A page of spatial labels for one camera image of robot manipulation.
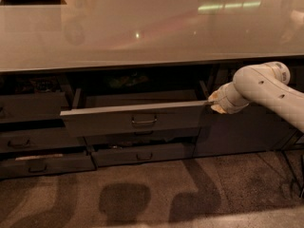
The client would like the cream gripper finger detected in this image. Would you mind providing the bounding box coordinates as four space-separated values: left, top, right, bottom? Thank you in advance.
212 104 227 114
208 89 221 101

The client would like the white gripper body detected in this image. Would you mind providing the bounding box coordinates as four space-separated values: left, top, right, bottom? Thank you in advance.
215 83 250 114

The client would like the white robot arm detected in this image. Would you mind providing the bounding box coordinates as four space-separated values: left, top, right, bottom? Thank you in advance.
208 62 304 133

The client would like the grey drawer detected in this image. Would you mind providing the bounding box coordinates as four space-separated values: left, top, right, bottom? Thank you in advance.
0 153 95 179
0 92 68 124
91 142 195 166
0 127 83 153
60 89 207 137
85 127 200 145

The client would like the grey cabinet door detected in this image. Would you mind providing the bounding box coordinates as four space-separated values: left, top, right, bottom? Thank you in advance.
193 59 304 159

